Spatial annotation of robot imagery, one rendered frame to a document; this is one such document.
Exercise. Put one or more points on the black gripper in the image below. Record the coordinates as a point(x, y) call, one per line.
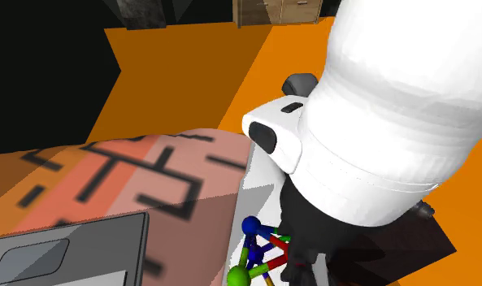
point(308, 233)

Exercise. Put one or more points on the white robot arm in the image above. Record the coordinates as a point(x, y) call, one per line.
point(383, 119)

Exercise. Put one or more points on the colourful ball-and-stick model toy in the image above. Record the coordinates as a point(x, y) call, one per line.
point(250, 225)

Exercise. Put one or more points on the pink bed with black pattern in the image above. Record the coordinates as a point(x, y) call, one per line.
point(145, 174)

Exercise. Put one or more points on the grey laptop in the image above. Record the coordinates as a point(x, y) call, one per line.
point(102, 249)

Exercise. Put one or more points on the wooden cabinet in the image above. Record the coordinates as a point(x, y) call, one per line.
point(280, 11)

